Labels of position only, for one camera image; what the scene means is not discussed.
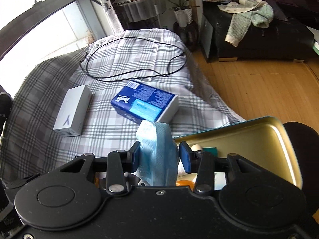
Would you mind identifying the potted plant in white pot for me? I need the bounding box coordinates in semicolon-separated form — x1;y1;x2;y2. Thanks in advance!
166;0;200;28

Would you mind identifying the orange satin pouch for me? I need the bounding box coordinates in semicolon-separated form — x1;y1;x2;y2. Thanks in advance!
176;178;195;187

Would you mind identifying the lace curtain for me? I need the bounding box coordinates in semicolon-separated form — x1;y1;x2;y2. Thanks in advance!
96;0;125;37

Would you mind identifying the dark plant stand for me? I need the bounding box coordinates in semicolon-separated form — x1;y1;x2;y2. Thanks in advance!
174;21;199;53

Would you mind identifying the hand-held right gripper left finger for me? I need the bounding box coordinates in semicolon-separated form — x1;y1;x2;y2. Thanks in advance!
58;141;141;196

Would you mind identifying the black trunk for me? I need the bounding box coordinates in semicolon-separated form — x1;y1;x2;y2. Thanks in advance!
203;2;316;63

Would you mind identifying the beige puff with teal handle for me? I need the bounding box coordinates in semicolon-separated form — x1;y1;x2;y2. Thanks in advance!
191;143;218;155

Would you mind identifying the green knitted sweater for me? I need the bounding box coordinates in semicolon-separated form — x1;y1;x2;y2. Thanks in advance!
218;0;274;47

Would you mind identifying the grey plaid bedsheet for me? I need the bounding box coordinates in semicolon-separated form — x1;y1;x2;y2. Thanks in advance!
0;28;246;180

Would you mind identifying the teal tin box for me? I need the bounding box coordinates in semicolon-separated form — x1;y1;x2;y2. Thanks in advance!
173;116;303;190

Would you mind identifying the dark window rail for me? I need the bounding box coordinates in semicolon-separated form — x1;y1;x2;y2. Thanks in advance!
0;0;83;58

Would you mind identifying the blue tissue pack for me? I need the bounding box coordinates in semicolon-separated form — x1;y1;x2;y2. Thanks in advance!
111;80;179;125

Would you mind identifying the table with grey cloth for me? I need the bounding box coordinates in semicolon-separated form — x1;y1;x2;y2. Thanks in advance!
112;0;172;30

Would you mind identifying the grey leaning board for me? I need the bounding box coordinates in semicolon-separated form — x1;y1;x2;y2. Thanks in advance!
199;15;215;64

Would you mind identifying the black cable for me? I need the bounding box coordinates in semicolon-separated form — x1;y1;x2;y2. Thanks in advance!
80;37;188;81

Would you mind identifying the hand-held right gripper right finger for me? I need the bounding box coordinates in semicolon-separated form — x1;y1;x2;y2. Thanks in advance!
179;141;253;195

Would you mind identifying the white cardboard box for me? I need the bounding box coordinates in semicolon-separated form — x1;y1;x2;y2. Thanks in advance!
53;85;92;137

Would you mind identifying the black object with white trim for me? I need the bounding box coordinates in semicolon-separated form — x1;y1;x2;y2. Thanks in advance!
0;92;13;140

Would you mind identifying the blue face mask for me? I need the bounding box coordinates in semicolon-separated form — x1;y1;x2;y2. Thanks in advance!
136;120;179;186

